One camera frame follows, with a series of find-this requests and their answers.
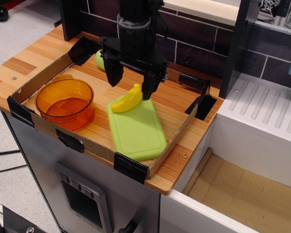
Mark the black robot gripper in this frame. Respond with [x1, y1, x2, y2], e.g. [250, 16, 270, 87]
[100, 14, 169, 100]

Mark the yellow toy banana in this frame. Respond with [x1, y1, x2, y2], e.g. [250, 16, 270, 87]
[111, 83, 143, 113]

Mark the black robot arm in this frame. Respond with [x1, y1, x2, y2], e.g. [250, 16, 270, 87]
[100, 0, 169, 100]

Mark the orange transparent plastic pot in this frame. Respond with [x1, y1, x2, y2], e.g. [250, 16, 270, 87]
[35, 74, 95, 131]

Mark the cardboard fence with black tape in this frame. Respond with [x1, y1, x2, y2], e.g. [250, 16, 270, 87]
[7, 37, 223, 190]

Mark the green toy pear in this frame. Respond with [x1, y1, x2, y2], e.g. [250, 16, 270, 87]
[95, 50, 105, 71]

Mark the green plastic cutting board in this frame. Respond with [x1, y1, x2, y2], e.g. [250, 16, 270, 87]
[107, 99, 168, 162]

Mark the grey toy oven cabinet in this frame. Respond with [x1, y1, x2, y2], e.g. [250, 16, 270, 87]
[4, 114, 160, 233]

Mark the white toy sink unit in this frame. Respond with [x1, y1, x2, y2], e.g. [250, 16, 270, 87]
[160, 74, 291, 233]

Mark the black vertical post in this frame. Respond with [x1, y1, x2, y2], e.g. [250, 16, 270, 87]
[219, 0, 260, 99]

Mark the black cable on floor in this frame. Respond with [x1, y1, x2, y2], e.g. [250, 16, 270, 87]
[0, 150, 27, 174]

